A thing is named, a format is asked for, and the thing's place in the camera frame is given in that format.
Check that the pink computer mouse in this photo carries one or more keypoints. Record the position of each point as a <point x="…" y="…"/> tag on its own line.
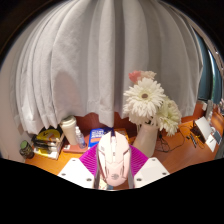
<point x="114" y="160"/>

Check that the dark green mug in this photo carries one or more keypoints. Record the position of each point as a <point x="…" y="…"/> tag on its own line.
<point x="26" y="150"/>

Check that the black pen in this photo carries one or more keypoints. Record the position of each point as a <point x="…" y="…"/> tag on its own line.
<point x="193" y="140"/>

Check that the white curtain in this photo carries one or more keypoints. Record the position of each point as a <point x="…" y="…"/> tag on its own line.
<point x="100" y="60"/>

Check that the white artificial flower bunch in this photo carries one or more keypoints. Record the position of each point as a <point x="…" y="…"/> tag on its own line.
<point x="145" y="98"/>

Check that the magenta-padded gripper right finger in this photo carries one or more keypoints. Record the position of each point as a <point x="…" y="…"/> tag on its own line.
<point x="150" y="170"/>

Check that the white laptop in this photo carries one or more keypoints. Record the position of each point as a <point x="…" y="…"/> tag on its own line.
<point x="204" y="127"/>

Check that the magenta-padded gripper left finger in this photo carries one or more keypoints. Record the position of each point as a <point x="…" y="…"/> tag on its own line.
<point x="76" y="171"/>

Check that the cream lidded tumbler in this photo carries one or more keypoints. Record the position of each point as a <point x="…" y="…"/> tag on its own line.
<point x="69" y="130"/>

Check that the white ceramic jug vase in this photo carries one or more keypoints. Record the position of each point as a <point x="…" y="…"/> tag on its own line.
<point x="146" y="141"/>

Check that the window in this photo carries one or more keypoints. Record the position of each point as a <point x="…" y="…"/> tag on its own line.
<point x="208" y="73"/>

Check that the red-brown book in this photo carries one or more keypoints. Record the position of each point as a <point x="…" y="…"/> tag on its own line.
<point x="73" y="149"/>

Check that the small clear spray bottle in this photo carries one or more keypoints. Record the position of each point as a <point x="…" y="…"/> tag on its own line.
<point x="80" y="140"/>

